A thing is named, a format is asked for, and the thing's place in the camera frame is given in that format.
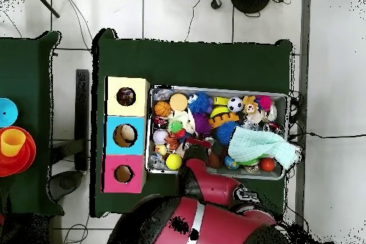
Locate mint green cloth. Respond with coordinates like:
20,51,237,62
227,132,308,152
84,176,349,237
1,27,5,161
227,125,301,170

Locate colourful polka dot cloth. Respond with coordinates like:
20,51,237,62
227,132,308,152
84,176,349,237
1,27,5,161
116,87,137,107

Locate wooden box with three holes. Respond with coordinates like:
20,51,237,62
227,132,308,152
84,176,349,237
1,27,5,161
101,76,152,193

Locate blue spiky ball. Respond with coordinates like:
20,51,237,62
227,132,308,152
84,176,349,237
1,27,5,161
216,121,239,145

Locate orange toy vehicle with wheels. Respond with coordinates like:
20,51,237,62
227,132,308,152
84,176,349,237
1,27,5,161
207,111,240,129

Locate toy baseball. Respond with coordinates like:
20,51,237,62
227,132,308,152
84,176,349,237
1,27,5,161
152,129,169,145

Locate orange foam disc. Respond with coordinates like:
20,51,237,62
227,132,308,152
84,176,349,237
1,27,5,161
169,92,189,112

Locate toy basketball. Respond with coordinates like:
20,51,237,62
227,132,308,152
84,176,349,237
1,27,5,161
153,100,172,117

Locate toy soccer ball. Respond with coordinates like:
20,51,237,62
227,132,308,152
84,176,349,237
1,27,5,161
227,96,244,113

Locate small orange ball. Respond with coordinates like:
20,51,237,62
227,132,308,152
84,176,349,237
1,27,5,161
259,157,276,172

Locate dark green table cloth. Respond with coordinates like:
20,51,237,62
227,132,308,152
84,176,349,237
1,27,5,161
90,28,293,222
0,30,65,216

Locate black floor stand foot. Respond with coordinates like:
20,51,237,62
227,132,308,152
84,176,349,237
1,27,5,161
51,69,90,172

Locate grey round floor base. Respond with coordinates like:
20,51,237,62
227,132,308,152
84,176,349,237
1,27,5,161
46,170,84,202

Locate black round stand base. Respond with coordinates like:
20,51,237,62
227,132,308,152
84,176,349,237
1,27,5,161
229,0,272,15

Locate yellow plastic cup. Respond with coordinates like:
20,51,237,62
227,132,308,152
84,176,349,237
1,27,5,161
0,128,26,157

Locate orange bowl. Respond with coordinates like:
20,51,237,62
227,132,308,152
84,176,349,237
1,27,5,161
0,125,37,177

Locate blue bowl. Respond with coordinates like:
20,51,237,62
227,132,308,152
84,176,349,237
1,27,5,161
0,97,19,128

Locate black tripod leg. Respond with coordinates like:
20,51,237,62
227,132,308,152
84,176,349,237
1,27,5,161
29,0,61,19

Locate wire mesh bin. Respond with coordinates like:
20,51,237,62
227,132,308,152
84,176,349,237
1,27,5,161
144,84,290,181

